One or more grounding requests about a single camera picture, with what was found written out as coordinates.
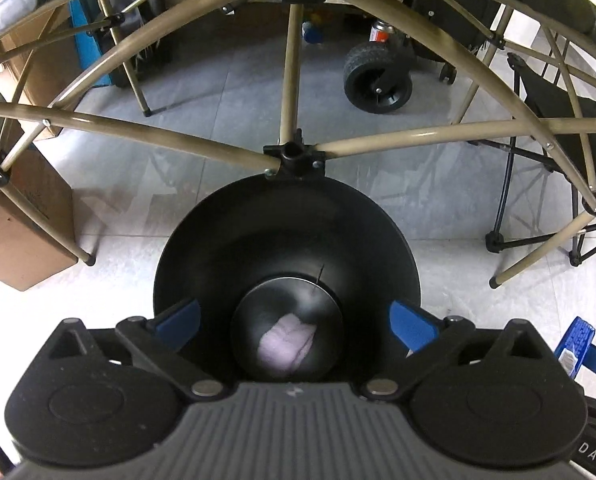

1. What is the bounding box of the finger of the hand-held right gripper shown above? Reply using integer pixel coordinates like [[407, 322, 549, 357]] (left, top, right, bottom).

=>
[[554, 316, 596, 387]]

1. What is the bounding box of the pale lilac wad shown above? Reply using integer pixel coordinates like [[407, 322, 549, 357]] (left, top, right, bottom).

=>
[[258, 314, 319, 373]]

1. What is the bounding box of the blue flat board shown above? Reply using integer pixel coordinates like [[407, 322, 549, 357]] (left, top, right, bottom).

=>
[[69, 0, 114, 87]]

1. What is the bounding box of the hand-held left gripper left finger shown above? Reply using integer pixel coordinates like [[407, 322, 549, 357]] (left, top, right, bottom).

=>
[[49, 298, 227, 404]]

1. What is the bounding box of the open brown cardboard box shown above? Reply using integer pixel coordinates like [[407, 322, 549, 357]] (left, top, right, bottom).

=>
[[0, 5, 86, 138]]

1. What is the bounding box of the black suitcase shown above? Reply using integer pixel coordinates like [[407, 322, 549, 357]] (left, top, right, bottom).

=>
[[410, 0, 511, 86]]

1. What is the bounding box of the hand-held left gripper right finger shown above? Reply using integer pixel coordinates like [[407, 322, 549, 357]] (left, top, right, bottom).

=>
[[364, 300, 550, 404]]

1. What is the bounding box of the black wagon wheel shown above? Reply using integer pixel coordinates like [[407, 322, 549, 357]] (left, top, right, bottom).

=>
[[343, 42, 413, 111]]

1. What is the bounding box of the black bag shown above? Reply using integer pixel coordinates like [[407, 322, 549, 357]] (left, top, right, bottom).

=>
[[122, 0, 179, 58]]

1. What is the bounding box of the beige folding table frame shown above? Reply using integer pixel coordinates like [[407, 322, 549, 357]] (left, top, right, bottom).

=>
[[0, 0, 596, 291]]

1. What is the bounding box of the large brown cardboard box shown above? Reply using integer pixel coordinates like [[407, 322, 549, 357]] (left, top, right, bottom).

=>
[[0, 147, 80, 292]]

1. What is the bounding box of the black folding chair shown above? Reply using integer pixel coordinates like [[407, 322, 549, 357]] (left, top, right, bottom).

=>
[[485, 52, 596, 267]]

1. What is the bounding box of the black round waste bin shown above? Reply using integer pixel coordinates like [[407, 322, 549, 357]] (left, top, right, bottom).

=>
[[153, 175, 421, 382]]

